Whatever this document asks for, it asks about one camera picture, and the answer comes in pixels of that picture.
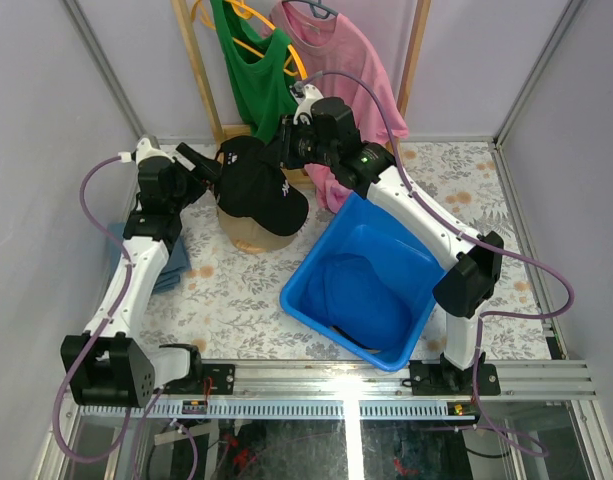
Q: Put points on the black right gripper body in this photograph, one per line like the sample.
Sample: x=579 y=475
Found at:
x=299 y=146

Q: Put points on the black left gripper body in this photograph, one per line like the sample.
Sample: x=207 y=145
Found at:
x=202 y=166

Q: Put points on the black baseball cap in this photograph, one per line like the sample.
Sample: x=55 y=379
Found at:
x=250 y=186

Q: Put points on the beige baseball cap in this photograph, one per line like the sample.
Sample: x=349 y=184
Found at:
x=249 y=236

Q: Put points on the blue baseball cap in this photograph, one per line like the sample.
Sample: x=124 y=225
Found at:
x=345 y=293

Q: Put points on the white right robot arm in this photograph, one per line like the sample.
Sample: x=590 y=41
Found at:
x=471 y=262

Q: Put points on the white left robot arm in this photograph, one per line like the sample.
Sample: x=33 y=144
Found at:
x=106 y=365

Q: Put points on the folded blue denim cloth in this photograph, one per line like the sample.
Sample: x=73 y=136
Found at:
x=170 y=276

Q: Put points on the green tank top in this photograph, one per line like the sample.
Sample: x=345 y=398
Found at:
x=255 y=67

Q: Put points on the wooden clothes rack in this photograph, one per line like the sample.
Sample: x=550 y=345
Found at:
x=396 y=29

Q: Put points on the pink t-shirt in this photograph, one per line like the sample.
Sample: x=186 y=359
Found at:
x=348 y=81

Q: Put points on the grey clothes hanger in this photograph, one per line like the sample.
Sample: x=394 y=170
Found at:
x=317 y=8

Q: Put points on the blue plastic bin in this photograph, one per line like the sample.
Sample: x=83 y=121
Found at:
x=400 y=260

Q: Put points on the aluminium mounting rail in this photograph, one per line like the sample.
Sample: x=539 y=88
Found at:
x=274 y=389

